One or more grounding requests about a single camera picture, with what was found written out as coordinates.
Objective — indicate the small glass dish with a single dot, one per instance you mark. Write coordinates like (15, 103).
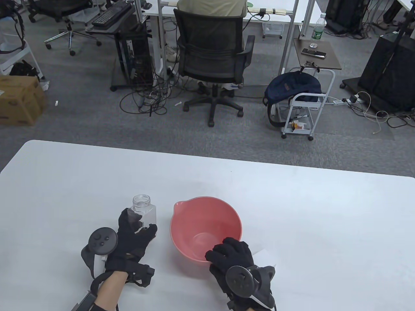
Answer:
(313, 45)

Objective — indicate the black wrist sensor box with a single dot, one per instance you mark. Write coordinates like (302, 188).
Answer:
(85, 303)

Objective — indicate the white power strip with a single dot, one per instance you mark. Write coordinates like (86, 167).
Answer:
(337, 102)

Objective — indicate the black mesh office chair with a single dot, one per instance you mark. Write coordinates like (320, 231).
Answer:
(210, 35)

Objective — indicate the black VR controller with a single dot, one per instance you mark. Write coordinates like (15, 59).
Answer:
(240, 280)
(102, 241)

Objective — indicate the brown side table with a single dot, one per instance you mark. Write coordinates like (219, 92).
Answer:
(327, 63)

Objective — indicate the beige power strip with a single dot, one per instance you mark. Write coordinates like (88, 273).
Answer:
(278, 12)

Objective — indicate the white office desk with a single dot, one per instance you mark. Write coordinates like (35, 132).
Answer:
(282, 19)

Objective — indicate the clear water bottle green label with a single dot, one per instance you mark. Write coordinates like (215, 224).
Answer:
(317, 30)

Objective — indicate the white metal rack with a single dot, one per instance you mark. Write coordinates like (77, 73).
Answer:
(4, 68)

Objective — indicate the black bag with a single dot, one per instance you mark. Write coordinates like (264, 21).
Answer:
(22, 69)

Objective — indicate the white jar lid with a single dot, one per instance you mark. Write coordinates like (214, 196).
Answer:
(264, 257)

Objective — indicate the person's right hand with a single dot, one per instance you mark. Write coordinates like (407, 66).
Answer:
(233, 254)

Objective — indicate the pink salad bowl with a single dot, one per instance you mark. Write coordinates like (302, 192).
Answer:
(207, 220)

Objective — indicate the cardboard box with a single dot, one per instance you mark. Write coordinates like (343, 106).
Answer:
(19, 100)

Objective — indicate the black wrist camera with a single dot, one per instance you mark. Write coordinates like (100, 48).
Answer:
(144, 275)

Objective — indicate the person's left forearm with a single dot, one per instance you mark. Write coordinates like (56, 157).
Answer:
(108, 291)

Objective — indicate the white rolling cart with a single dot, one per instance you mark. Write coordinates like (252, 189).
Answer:
(308, 95)

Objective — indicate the black keyboard stand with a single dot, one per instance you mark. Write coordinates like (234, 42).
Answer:
(100, 31)

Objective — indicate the black wheeled cabinet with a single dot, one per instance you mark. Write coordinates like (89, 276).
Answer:
(389, 71)

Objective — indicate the black keyboard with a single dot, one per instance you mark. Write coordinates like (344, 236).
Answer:
(110, 15)

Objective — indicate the black computer tower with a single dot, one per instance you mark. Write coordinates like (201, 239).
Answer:
(139, 55)

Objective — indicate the black smartphone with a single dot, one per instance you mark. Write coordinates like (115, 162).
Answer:
(313, 52)

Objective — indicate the person's left hand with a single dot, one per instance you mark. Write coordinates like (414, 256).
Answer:
(129, 249)

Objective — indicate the clear plastic jar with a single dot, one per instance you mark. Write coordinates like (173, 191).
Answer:
(142, 210)

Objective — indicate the black swivel chair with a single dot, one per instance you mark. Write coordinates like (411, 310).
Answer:
(61, 6)

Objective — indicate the black equipment stack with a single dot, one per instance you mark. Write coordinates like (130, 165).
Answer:
(343, 13)

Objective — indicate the navy backpack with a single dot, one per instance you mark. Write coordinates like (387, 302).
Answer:
(291, 86)

